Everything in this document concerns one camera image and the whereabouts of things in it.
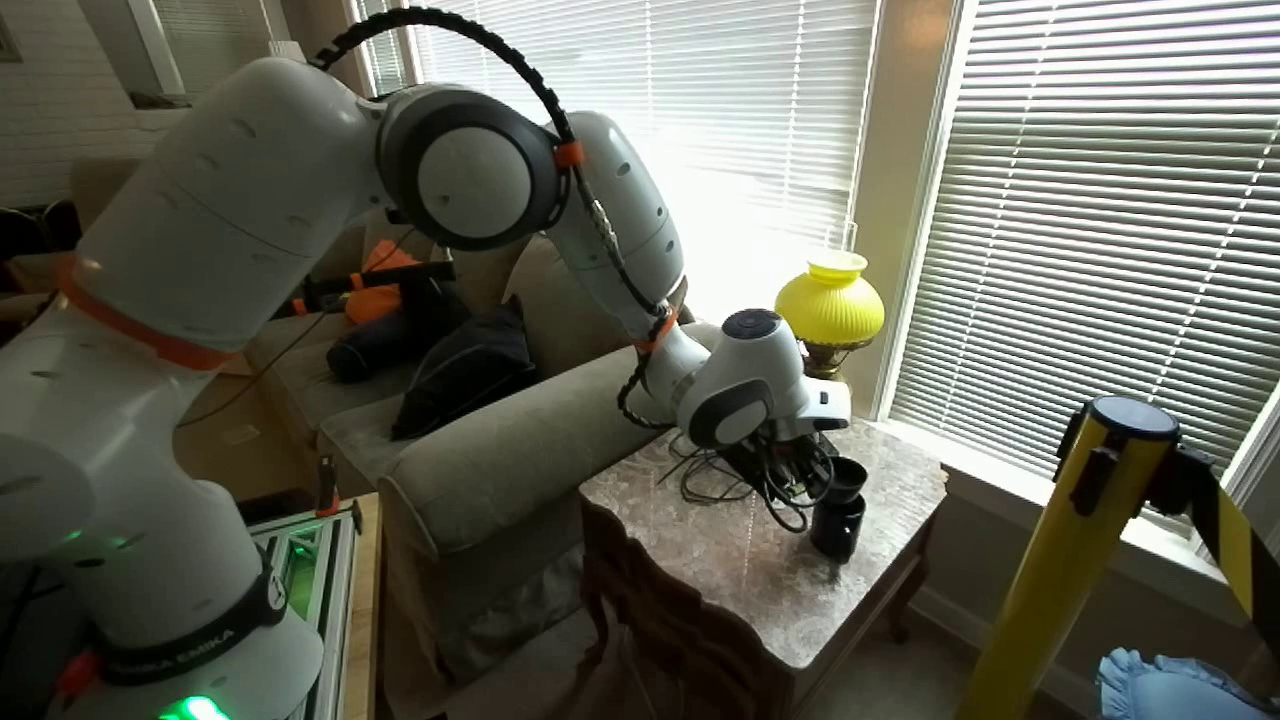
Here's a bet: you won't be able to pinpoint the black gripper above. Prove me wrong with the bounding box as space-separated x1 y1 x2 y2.
725 426 835 498

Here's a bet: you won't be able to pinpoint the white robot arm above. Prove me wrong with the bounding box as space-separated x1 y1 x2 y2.
0 6 848 720

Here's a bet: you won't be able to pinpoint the yellow glass lamp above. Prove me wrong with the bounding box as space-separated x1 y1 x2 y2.
775 250 884 378

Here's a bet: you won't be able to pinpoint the marble top side table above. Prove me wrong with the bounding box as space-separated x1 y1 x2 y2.
579 424 942 720

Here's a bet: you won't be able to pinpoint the beige sofa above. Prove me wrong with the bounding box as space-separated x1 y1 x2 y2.
174 241 663 720

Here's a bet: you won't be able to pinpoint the black bag on sofa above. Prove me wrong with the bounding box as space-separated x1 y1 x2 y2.
390 308 541 438

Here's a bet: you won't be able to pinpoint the white window blinds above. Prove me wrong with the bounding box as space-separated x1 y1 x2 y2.
351 0 1280 471

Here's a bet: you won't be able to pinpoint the blue seat cushion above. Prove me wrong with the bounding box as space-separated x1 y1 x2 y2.
1095 647 1275 720

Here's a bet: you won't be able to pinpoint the orange black power drill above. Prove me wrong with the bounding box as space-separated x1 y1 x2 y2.
282 241 468 385

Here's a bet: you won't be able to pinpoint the wooden robot mounting table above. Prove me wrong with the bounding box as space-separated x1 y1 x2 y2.
244 491 385 720

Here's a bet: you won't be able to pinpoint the black coiled cable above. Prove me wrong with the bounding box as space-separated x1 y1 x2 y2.
655 434 816 534

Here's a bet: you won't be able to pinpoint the yellow barricade post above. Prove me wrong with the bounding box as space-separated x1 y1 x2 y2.
957 395 1178 720

